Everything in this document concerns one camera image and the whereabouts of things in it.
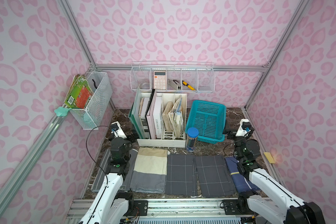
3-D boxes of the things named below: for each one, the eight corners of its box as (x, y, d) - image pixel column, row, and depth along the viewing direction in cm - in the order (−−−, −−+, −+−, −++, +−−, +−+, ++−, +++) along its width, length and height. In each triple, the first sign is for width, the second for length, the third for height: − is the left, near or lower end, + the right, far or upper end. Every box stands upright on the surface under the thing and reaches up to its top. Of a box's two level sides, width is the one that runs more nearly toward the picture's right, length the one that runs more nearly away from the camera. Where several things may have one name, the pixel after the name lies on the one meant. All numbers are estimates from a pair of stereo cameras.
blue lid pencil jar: (186, 152, 95) (188, 136, 80) (185, 143, 99) (187, 127, 84) (195, 152, 95) (199, 136, 80) (194, 143, 99) (198, 127, 84)
